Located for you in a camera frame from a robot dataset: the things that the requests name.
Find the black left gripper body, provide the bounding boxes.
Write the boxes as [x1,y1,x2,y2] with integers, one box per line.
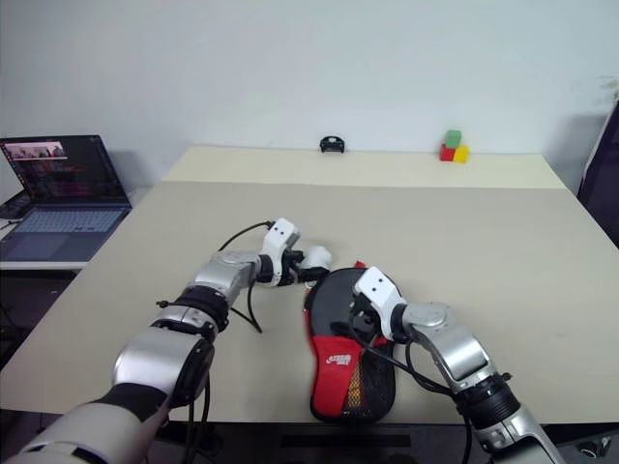
[280,246,304,286]

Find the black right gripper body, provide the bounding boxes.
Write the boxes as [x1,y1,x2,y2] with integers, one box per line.
[346,294,384,346]

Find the black paddle with white handle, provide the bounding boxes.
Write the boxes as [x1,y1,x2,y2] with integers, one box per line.
[302,245,369,340]

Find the red black paddle case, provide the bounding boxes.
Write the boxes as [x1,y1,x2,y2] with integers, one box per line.
[303,259,399,423]

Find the dark grey open laptop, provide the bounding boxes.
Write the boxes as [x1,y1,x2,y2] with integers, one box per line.
[0,134,133,263]

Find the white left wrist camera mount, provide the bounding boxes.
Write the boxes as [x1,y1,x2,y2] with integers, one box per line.
[259,217,302,289]

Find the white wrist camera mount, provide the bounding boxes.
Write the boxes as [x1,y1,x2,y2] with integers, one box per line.
[352,266,408,340]
[259,217,302,289]

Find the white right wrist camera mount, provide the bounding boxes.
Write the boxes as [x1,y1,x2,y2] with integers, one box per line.
[352,266,408,340]

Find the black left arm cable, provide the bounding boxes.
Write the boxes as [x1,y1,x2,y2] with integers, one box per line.
[184,219,273,464]

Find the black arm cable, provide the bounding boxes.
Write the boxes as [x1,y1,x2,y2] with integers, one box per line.
[357,333,479,464]
[184,219,273,464]

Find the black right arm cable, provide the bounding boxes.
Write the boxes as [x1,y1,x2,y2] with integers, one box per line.
[357,333,479,464]

